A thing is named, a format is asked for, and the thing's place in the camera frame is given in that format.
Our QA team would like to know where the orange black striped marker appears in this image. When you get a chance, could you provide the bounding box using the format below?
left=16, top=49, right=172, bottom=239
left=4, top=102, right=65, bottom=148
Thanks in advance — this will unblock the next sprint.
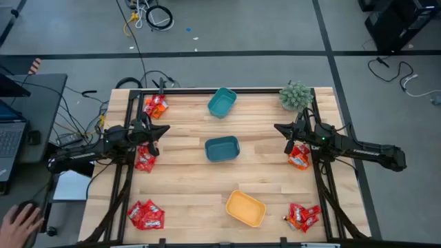
left=27, top=57, right=43, bottom=76

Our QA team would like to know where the black aluminium table frame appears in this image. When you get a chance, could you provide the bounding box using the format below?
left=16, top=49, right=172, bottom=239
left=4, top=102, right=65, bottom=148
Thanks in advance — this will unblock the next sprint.
left=81, top=87, right=371, bottom=248

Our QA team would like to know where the white floor cable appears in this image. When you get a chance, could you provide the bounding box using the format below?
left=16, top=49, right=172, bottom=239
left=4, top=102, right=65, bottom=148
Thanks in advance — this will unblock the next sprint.
left=400, top=73, right=441, bottom=99
left=134, top=0, right=175, bottom=32

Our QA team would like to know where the black power adapter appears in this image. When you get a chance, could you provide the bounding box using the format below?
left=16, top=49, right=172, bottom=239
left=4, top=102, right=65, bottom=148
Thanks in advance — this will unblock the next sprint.
left=56, top=132, right=84, bottom=147

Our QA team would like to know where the red candy packets mid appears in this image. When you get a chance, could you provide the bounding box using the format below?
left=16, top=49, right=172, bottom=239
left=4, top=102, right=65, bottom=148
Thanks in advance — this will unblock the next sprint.
left=291, top=154, right=310, bottom=171

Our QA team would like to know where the black looped cable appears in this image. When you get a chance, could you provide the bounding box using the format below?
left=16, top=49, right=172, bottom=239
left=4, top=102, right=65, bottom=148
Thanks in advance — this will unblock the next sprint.
left=114, top=76, right=144, bottom=90

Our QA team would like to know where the yellow plastic bin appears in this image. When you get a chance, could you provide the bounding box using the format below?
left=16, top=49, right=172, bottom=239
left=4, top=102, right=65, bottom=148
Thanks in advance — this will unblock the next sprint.
left=225, top=189, right=267, bottom=228

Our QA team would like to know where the small black desk device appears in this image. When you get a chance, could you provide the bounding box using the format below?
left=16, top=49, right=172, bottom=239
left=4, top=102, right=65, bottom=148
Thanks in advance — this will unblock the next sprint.
left=27, top=130, right=42, bottom=146

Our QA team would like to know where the black floor cable with plug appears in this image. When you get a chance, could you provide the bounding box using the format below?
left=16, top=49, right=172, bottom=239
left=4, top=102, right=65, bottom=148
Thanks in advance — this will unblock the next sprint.
left=367, top=56, right=415, bottom=92

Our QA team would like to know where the yellow floor cable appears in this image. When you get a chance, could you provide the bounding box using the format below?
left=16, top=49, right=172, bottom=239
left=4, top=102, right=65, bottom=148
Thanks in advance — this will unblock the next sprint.
left=123, top=11, right=140, bottom=38

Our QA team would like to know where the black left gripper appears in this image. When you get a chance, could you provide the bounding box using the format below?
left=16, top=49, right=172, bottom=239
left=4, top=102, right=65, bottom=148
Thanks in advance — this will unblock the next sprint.
left=132, top=118, right=171, bottom=144

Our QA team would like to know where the dark teal plastic bin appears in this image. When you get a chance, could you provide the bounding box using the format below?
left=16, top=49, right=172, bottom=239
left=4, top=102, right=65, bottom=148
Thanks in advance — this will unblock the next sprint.
left=204, top=135, right=241, bottom=163

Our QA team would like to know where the grey open laptop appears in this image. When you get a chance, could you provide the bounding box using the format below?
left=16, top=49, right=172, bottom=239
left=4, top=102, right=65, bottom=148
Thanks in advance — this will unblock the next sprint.
left=0, top=99, right=28, bottom=183

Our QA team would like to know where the black equipment cabinet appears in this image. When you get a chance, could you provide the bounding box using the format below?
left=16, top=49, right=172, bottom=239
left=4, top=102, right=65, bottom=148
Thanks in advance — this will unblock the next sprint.
left=358, top=0, right=441, bottom=53

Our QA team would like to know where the light teal plastic bin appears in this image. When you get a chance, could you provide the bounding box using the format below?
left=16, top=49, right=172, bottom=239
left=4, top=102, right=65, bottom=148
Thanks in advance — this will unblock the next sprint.
left=207, top=86, right=238, bottom=120

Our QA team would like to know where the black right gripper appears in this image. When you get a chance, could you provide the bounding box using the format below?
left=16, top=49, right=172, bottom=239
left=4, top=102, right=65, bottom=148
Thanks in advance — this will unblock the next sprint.
left=274, top=120, right=311, bottom=143

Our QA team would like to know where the black desk leg beam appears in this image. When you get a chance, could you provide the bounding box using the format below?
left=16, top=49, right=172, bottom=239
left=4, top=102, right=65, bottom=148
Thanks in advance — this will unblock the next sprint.
left=65, top=160, right=96, bottom=178

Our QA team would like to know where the dark grey desk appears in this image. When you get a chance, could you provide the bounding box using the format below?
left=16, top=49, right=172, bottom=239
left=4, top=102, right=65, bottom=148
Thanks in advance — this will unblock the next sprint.
left=0, top=73, right=69, bottom=248

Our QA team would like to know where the long black floor cable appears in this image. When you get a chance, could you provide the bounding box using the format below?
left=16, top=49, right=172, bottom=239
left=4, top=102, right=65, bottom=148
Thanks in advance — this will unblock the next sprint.
left=114, top=0, right=148, bottom=89

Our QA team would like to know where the coiled black cable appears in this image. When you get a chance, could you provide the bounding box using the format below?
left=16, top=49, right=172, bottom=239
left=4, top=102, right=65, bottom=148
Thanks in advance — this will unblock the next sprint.
left=145, top=4, right=174, bottom=32

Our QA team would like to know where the person's hand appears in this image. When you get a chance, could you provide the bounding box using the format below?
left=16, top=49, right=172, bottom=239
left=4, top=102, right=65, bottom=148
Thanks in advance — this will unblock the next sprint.
left=0, top=203, right=45, bottom=248

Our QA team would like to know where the artificial green potted plant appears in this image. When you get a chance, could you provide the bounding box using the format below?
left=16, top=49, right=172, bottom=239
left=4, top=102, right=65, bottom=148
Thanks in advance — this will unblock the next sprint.
left=278, top=80, right=315, bottom=112

